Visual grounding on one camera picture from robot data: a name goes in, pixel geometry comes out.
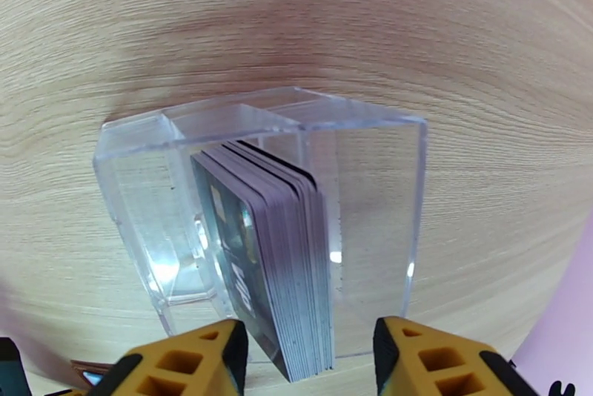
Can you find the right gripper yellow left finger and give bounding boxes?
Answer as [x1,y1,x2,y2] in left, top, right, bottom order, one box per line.
[99,319,250,396]

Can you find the stack of credit cards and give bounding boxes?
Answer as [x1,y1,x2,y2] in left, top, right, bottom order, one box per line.
[190,139,336,383]

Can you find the brown leather card holder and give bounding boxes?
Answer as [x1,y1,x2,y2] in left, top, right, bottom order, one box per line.
[69,358,114,389]

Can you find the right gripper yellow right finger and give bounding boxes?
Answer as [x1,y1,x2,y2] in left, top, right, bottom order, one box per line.
[373,315,543,396]

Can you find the clear acrylic card box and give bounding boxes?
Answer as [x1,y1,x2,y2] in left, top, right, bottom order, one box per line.
[92,86,428,366]

